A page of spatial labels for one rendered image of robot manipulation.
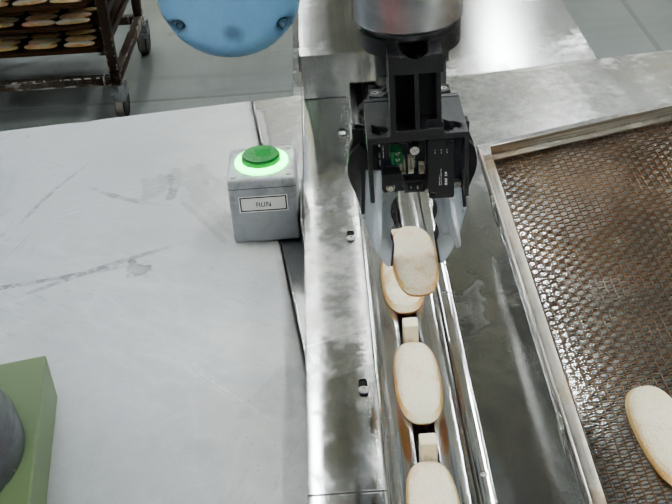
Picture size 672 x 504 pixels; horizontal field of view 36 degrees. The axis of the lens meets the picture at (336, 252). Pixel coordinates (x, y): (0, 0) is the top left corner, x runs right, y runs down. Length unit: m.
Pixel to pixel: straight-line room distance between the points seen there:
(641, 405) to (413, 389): 0.18
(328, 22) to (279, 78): 2.10
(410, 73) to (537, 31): 0.89
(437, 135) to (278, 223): 0.39
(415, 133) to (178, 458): 0.33
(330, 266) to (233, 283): 0.11
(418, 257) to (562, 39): 0.75
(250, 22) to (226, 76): 2.96
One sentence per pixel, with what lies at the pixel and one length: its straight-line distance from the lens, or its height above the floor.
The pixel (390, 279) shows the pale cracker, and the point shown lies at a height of 0.86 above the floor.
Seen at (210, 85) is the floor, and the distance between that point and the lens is 3.45.
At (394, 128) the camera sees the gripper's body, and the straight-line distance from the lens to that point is 0.71.
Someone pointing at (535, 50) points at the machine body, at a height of 0.82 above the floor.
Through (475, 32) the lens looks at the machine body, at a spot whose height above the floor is 0.82.
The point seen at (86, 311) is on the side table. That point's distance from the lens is 1.03.
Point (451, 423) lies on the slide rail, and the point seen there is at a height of 0.85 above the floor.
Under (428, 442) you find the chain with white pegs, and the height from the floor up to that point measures 0.87.
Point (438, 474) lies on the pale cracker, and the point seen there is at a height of 0.86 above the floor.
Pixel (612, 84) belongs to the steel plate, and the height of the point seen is 0.82.
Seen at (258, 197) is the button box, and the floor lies 0.87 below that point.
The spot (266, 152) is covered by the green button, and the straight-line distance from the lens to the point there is 1.07.
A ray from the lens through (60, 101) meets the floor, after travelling 3.50.
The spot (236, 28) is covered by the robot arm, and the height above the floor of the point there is 1.21.
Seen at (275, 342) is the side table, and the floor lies 0.82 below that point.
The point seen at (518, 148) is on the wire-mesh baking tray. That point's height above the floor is 0.90.
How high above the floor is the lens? 1.41
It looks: 34 degrees down
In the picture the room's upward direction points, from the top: 4 degrees counter-clockwise
